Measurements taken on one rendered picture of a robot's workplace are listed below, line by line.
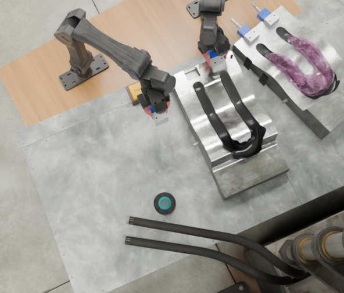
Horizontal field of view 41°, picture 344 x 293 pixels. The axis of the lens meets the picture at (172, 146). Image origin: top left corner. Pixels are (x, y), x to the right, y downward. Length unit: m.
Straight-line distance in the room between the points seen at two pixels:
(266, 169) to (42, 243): 1.38
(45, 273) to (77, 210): 0.90
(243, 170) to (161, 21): 0.71
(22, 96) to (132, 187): 0.58
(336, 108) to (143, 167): 0.74
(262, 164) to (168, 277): 1.02
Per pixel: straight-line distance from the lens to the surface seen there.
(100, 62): 1.92
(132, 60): 1.46
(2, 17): 3.13
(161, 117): 1.64
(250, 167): 1.71
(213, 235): 1.62
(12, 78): 1.99
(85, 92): 1.89
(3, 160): 2.78
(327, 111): 1.78
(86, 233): 1.76
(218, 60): 1.77
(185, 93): 1.75
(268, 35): 1.91
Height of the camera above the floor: 2.51
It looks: 75 degrees down
